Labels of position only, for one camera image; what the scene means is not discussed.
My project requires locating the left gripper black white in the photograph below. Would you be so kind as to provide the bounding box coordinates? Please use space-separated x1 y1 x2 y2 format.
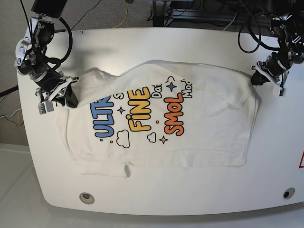
250 56 288 89

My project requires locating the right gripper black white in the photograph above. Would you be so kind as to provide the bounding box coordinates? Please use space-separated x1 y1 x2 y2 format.
34 70 79 108

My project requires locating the white printed T-shirt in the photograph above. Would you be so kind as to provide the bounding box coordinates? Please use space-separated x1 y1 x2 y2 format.
57 61 259 177

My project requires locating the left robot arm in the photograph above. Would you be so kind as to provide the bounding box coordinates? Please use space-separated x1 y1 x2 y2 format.
240 0 304 92

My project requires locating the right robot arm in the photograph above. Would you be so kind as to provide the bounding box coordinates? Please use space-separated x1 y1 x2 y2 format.
14 0 78 113

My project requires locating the red triangle sticker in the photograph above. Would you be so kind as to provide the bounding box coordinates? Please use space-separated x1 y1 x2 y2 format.
299 151 304 169

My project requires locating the left table grommet hole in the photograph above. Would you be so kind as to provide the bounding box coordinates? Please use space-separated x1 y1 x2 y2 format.
79 192 95 205

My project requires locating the table grommet hole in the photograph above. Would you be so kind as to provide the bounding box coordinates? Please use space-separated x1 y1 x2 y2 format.
283 188 295 200
79 192 95 205

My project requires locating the right table grommet hole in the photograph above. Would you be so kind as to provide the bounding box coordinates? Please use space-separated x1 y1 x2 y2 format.
283 188 295 200

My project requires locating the black table leg stand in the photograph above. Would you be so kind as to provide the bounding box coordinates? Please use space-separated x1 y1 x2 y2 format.
149 0 172 28

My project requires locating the yellow cable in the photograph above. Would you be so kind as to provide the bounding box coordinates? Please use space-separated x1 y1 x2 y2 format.
111 0 130 29

